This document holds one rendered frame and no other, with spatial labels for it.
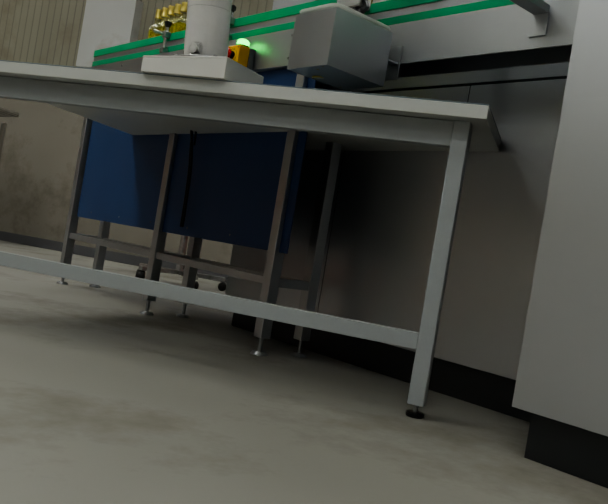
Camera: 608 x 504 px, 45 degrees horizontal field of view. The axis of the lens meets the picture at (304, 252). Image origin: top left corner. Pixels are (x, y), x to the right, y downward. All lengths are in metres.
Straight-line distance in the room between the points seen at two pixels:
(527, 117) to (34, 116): 5.31
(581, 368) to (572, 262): 0.21
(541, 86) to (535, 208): 0.34
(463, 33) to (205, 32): 0.69
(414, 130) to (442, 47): 0.37
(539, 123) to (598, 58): 0.52
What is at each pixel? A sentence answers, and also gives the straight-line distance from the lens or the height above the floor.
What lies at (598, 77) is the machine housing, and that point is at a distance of 1.64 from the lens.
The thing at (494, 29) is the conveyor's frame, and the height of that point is 0.99.
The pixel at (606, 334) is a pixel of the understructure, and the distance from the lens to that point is 1.53.
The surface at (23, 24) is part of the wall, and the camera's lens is 7.22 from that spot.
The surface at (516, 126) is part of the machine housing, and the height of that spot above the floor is 0.79.
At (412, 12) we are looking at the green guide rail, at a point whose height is 1.08.
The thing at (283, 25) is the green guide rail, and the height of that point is 1.07.
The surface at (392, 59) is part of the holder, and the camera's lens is 2.25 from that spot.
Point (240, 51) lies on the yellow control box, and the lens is 2.58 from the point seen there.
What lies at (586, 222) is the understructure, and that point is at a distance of 1.58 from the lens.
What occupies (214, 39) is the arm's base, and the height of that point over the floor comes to 0.87.
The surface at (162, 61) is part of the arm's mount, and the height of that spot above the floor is 0.78.
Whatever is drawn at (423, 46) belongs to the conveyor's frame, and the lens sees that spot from 2.19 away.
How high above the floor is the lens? 0.35
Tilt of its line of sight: level
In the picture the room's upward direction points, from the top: 9 degrees clockwise
